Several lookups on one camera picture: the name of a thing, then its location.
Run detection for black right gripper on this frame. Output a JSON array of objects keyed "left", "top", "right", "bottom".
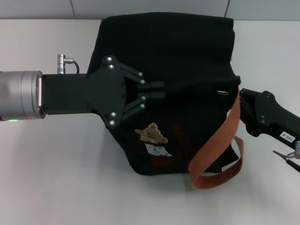
[{"left": 238, "top": 88, "right": 300, "bottom": 150}]

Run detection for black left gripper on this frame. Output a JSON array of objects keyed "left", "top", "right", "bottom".
[{"left": 41, "top": 55, "right": 165, "bottom": 128}]

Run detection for black food bag orange straps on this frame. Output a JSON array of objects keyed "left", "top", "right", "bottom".
[{"left": 85, "top": 15, "right": 245, "bottom": 190}]

